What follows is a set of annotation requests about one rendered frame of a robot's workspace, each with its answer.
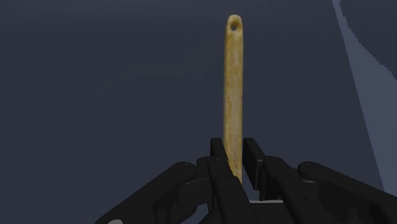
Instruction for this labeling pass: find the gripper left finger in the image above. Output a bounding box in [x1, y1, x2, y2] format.
[94, 137, 258, 224]

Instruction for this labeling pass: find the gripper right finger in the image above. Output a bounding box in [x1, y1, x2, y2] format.
[242, 137, 397, 224]

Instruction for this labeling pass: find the tan wooden utensil handle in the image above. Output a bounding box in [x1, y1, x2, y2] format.
[222, 13, 244, 185]

